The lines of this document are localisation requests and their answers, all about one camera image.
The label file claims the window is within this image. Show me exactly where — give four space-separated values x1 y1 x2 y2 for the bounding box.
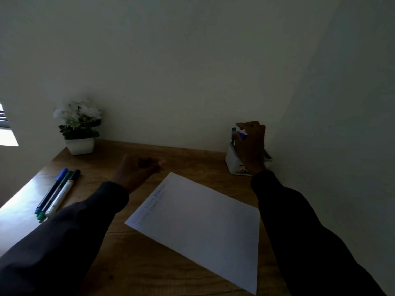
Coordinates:
0 102 19 148

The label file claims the white pen holder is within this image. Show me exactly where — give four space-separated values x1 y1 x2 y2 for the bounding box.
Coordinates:
225 141 273 177

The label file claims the person's right forearm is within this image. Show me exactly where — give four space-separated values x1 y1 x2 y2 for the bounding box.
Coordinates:
250 170 388 296

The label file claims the person's left forearm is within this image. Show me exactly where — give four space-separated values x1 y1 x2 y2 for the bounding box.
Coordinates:
0 181 130 296

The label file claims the green marker pen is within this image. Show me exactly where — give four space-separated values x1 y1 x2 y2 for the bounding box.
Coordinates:
37 171 74 221

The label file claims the white marker with black cap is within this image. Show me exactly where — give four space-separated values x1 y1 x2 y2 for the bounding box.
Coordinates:
45 169 81 218

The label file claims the person's left hand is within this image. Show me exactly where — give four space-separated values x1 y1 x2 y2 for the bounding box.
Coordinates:
112 153 167 195

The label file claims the blue marker pen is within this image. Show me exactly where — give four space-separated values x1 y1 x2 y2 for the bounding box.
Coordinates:
35 168 69 214

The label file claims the person's right hand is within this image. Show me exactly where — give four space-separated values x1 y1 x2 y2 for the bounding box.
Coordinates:
232 121 267 173

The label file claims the white flower plant in pot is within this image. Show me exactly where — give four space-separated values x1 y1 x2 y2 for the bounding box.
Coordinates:
52 99 102 156

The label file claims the white paper sheet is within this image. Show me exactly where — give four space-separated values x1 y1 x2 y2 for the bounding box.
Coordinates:
124 172 260 295

